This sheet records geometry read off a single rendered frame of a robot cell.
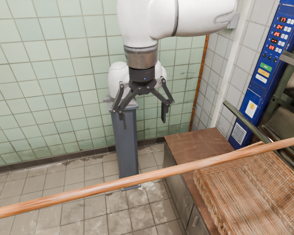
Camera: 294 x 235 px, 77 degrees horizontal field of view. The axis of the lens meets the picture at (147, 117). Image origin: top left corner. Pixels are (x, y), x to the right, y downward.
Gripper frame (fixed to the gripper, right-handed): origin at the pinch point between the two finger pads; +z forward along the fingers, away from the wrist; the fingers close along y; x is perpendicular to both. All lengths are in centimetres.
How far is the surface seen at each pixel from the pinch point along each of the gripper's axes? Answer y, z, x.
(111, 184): 13.8, 11.8, 13.8
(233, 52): -84, 8, -74
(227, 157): -27.2, 12.8, 12.2
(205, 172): -45, 70, -20
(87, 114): 38, 70, -113
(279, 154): -51, 17, 13
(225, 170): -62, 74, -20
